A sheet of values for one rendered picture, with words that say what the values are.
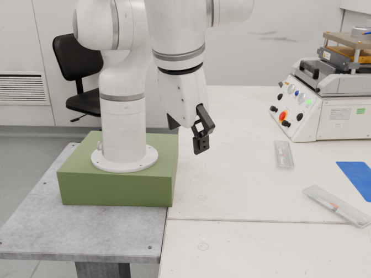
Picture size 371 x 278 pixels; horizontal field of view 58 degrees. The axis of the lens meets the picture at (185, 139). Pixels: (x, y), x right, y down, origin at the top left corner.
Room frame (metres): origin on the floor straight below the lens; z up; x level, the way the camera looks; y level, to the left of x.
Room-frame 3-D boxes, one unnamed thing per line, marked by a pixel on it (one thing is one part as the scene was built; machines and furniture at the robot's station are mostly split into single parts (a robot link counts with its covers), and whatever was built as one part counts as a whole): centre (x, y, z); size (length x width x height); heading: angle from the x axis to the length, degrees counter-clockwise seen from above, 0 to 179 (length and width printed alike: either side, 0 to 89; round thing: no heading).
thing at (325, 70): (1.31, -0.62, 0.97); 0.30 x 0.22 x 0.08; 93
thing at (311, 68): (1.30, -0.49, 0.99); 0.15 x 0.02 x 0.04; 3
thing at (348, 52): (1.30, -0.67, 1.07); 0.22 x 0.17 x 0.10; 3
